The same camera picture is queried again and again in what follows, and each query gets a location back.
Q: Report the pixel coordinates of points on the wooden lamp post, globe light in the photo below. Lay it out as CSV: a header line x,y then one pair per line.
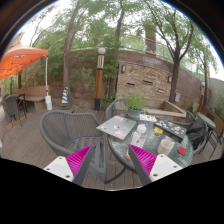
x,y
99,80
202,96

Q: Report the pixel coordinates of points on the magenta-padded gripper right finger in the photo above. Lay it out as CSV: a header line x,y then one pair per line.
x,y
146,159

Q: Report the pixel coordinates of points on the orange patio umbrella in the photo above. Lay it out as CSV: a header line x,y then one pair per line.
x,y
20,58

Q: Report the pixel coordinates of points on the grey wicker armchair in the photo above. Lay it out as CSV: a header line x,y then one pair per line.
x,y
63,128
111,108

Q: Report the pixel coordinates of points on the dark wicker chair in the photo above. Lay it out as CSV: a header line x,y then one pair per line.
x,y
12,106

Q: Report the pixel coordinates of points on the grey wall box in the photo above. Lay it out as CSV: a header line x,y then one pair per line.
x,y
177,97

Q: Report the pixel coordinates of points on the flat round red coaster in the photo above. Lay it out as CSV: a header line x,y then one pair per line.
x,y
182,151

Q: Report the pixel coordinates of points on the white umbrella base weight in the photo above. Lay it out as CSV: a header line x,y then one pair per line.
x,y
48,103

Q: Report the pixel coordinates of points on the clear plastic white-capped drink bottle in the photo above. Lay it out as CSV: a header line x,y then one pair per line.
x,y
137,138

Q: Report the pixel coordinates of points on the black wall lamp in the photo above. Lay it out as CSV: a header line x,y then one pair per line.
x,y
169,79
123,68

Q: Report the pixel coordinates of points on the tall tree with leaning trunk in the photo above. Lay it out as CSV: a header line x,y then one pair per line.
x,y
68,53

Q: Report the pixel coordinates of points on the wooden bench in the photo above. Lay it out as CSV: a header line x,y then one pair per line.
x,y
33,96

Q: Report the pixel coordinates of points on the black metal chair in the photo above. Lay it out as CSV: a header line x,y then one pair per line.
x,y
213,133

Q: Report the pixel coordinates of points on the white printed booklet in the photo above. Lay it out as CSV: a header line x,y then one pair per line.
x,y
147,118

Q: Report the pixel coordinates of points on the grey laptop with stickers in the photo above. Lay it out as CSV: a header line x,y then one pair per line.
x,y
115,127

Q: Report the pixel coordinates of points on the green plant in blue pot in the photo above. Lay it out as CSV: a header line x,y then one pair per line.
x,y
134,103

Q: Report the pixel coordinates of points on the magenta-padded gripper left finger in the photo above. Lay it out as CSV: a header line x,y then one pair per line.
x,y
78,160

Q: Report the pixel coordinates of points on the blue yellow striped cone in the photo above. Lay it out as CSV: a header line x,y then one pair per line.
x,y
65,97

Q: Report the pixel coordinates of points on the yellow card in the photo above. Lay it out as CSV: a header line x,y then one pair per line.
x,y
158,130

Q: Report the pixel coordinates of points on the white ribbed mug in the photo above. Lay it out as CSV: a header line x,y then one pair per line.
x,y
165,147

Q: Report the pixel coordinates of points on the black laptop with stickers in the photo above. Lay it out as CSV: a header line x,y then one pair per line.
x,y
170,128

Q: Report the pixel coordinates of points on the forked dark-trunk tree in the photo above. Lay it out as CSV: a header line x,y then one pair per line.
x,y
174,80

